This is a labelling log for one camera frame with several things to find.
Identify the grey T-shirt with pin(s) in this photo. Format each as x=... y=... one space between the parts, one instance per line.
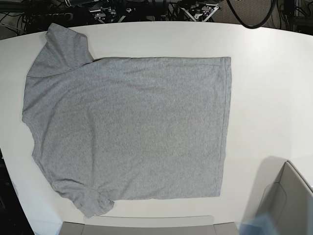
x=126 y=128

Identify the robot base frame hardware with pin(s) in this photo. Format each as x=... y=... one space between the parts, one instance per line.
x=121 y=11

